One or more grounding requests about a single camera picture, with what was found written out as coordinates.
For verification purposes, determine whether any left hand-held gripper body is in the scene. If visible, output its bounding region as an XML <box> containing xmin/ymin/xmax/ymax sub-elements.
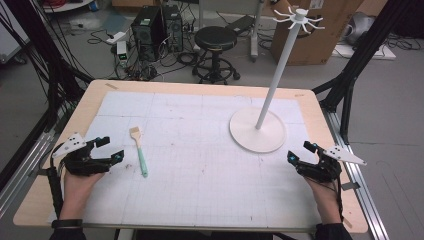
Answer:
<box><xmin>51</xmin><ymin>132</ymin><xmax>114</xmax><ymax>177</ymax></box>

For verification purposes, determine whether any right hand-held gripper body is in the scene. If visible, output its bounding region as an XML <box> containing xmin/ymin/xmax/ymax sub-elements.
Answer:
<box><xmin>295</xmin><ymin>145</ymin><xmax>368</xmax><ymax>184</ymax></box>

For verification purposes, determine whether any teal handled spatula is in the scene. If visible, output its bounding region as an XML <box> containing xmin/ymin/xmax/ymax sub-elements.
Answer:
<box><xmin>128</xmin><ymin>126</ymin><xmax>149</xmax><ymax>179</ymax></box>

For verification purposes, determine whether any white hook stand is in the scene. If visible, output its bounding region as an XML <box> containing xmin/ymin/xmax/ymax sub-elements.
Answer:
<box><xmin>229</xmin><ymin>6</ymin><xmax>326</xmax><ymax>154</ymax></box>

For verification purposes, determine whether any person's left hand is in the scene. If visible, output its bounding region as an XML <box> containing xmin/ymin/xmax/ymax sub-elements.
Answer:
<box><xmin>60</xmin><ymin>169</ymin><xmax>107</xmax><ymax>221</ymax></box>

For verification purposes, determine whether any person's right hand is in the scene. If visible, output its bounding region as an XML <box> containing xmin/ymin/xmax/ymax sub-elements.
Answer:
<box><xmin>304</xmin><ymin>175</ymin><xmax>343</xmax><ymax>225</ymax></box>

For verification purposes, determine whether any black wristband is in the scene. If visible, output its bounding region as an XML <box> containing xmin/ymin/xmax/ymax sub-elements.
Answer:
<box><xmin>51</xmin><ymin>218</ymin><xmax>84</xmax><ymax>230</ymax></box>

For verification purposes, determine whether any white grid mat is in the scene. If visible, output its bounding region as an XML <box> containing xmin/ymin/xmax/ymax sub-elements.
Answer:
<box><xmin>48</xmin><ymin>91</ymin><xmax>323</xmax><ymax>230</ymax></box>

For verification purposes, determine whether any small device with green display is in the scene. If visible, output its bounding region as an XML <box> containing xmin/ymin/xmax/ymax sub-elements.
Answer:
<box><xmin>116</xmin><ymin>40</ymin><xmax>129</xmax><ymax>68</ymax></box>

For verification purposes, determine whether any white power strip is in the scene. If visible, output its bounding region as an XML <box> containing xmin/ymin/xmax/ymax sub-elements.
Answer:
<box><xmin>105</xmin><ymin>31</ymin><xmax>128</xmax><ymax>46</ymax></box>

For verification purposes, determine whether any cardboard box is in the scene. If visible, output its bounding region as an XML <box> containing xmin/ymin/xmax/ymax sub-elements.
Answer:
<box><xmin>269</xmin><ymin>0</ymin><xmax>365</xmax><ymax>66</ymax></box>

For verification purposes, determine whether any black computer tower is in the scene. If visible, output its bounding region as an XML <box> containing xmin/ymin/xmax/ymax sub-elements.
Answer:
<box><xmin>161</xmin><ymin>4</ymin><xmax>184</xmax><ymax>54</ymax></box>
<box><xmin>130</xmin><ymin>5</ymin><xmax>168</xmax><ymax>63</ymax></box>

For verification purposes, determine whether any grey bag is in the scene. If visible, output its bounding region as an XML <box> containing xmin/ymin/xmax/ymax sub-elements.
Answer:
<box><xmin>342</xmin><ymin>11</ymin><xmax>376</xmax><ymax>46</ymax></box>

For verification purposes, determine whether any black round stool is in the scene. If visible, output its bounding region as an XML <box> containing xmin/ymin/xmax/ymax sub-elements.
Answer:
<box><xmin>191</xmin><ymin>25</ymin><xmax>242</xmax><ymax>86</ymax></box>

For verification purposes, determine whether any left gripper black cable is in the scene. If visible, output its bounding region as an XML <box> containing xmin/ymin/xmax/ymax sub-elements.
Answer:
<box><xmin>46</xmin><ymin>142</ymin><xmax>68</xmax><ymax>220</ymax></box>

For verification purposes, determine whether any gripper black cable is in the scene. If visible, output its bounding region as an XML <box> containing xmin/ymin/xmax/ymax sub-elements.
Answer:
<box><xmin>319</xmin><ymin>176</ymin><xmax>345</xmax><ymax>224</ymax></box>
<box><xmin>46</xmin><ymin>142</ymin><xmax>68</xmax><ymax>220</ymax></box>

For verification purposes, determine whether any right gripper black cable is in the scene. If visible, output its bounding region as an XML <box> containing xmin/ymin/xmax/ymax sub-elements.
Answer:
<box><xmin>319</xmin><ymin>176</ymin><xmax>345</xmax><ymax>224</ymax></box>

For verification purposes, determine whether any aluminium rail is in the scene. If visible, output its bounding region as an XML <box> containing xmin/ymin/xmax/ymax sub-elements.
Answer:
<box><xmin>321</xmin><ymin>107</ymin><xmax>390</xmax><ymax>240</ymax></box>
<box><xmin>0</xmin><ymin>129</ymin><xmax>56</xmax><ymax>220</ymax></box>

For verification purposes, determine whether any black metal frame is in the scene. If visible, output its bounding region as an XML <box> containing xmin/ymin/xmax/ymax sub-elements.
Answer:
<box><xmin>0</xmin><ymin>0</ymin><xmax>95</xmax><ymax>191</ymax></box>
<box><xmin>311</xmin><ymin>0</ymin><xmax>413</xmax><ymax>146</ymax></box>

